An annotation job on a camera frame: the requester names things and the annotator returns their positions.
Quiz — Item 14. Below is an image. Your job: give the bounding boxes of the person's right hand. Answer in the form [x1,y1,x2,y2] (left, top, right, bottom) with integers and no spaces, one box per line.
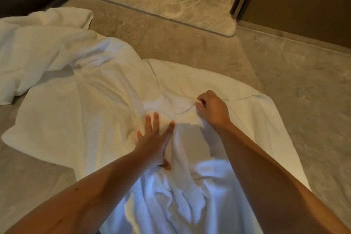
[195,90,231,129]

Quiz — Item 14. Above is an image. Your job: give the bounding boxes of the person's left hand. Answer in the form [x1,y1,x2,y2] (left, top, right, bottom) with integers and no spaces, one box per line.
[136,112,175,171]

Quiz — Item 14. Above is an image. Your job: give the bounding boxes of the white towel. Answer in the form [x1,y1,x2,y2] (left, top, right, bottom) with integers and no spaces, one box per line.
[0,7,312,234]

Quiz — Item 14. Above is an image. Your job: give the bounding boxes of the person's right forearm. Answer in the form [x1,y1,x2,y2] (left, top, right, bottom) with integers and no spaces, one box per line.
[212,121,351,234]

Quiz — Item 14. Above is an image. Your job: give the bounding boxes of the person's left forearm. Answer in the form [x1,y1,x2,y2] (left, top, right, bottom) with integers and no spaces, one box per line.
[5,150,154,234]

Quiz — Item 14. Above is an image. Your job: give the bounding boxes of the brown door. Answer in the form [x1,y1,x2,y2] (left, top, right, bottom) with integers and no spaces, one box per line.
[230,0,351,49]

